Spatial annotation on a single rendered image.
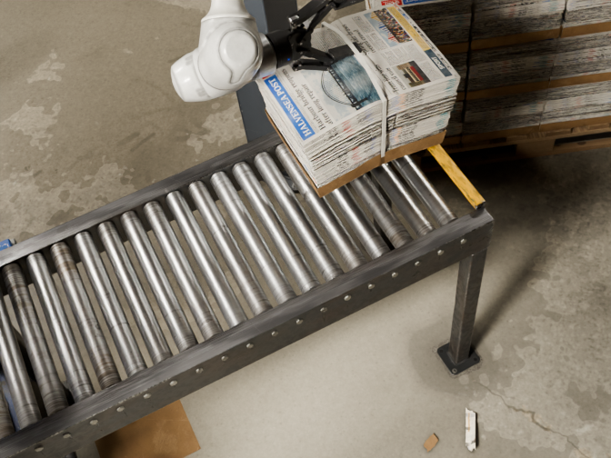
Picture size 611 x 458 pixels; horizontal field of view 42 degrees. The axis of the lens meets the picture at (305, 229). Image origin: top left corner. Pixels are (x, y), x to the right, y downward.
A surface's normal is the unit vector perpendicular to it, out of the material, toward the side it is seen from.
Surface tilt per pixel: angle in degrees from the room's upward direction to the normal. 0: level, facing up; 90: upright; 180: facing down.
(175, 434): 0
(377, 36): 9
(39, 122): 0
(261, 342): 90
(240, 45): 49
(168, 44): 0
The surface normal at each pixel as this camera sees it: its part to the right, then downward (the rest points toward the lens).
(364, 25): 0.04, -0.59
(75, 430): 0.44, 0.72
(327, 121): -0.22, -0.47
